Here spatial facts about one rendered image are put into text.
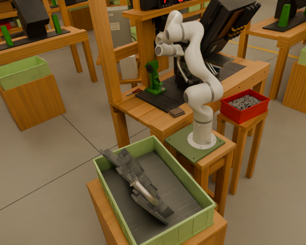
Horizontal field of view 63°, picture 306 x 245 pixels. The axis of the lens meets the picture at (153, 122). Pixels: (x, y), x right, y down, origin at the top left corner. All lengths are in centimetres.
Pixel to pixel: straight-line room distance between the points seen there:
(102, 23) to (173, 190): 124
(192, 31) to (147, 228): 110
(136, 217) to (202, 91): 75
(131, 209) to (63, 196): 142
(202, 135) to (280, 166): 146
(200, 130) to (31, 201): 188
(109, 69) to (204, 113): 89
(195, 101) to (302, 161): 187
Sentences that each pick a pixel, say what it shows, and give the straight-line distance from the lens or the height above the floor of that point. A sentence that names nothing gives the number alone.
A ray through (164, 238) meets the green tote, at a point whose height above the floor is 92.
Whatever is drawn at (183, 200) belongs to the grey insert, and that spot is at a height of 85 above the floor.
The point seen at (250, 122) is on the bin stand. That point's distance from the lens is 203.
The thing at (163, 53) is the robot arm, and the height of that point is 128.
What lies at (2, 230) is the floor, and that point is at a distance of 275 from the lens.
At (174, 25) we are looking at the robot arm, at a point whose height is 157.
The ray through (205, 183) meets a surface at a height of 65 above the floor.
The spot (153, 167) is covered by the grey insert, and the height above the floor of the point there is 85.
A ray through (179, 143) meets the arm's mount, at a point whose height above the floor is 87.
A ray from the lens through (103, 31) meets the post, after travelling 193.
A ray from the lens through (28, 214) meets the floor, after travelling 273.
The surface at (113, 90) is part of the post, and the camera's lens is 210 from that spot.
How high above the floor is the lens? 197
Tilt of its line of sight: 36 degrees down
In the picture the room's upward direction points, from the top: 5 degrees counter-clockwise
